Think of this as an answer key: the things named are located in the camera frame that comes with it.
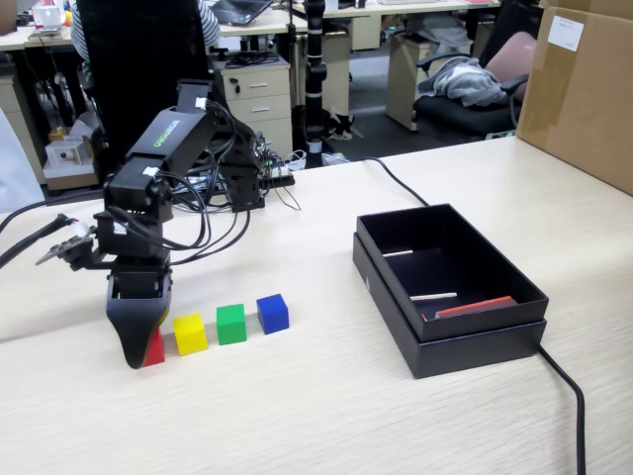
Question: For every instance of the grey clothes pile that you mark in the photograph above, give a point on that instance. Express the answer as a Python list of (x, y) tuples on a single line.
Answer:
[(460, 81)]

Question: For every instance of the beige desk side panel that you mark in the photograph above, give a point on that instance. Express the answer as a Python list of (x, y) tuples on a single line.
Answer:
[(400, 89)]

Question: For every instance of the orange flat block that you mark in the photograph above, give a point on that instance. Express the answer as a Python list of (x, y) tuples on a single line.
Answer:
[(475, 306)]

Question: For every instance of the red cube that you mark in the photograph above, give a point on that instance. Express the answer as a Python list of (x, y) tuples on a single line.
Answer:
[(155, 352)]

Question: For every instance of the person in striped shirt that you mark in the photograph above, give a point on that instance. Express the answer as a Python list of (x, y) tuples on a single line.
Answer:
[(79, 34)]

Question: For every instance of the brown cardboard box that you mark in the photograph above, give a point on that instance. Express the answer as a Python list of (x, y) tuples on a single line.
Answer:
[(583, 109)]

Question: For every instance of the black laptop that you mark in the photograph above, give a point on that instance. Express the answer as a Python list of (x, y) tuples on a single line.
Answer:
[(242, 10)]

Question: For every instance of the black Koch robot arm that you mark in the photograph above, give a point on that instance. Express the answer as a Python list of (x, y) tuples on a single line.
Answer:
[(168, 138)]

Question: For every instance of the black pole with white bands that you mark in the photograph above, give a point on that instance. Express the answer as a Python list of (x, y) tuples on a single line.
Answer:
[(315, 74)]

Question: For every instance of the blue cube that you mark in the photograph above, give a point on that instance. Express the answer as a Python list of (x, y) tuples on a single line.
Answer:
[(272, 315)]

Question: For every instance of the black open box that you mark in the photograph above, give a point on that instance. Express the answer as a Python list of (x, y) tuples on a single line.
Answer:
[(470, 357)]

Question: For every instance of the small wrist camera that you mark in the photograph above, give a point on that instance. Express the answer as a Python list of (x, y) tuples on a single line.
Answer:
[(69, 250)]

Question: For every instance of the short white stick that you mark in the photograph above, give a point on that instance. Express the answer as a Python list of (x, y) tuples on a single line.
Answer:
[(398, 253)]

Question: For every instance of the black box tray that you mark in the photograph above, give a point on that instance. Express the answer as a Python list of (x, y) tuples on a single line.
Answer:
[(475, 322)]

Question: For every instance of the white cardboard box with toy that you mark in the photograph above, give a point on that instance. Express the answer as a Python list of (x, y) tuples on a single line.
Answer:
[(64, 157)]

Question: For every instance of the long white stick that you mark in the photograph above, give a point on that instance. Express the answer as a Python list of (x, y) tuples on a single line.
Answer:
[(433, 297)]

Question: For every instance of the yellow cube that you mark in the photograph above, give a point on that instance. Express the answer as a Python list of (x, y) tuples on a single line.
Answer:
[(191, 335)]

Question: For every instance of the green cube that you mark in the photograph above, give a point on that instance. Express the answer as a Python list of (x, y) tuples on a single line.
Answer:
[(231, 325)]

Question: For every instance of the black mesh office chair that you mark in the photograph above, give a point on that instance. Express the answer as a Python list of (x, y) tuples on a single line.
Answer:
[(138, 59)]

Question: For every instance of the office chair with pink back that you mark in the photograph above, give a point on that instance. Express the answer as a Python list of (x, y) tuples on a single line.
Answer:
[(455, 116)]

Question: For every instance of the beige plain cabinet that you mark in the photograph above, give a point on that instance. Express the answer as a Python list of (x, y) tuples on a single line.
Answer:
[(15, 94)]

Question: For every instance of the black gripper motor block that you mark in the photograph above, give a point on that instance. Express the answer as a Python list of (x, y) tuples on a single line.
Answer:
[(138, 245)]

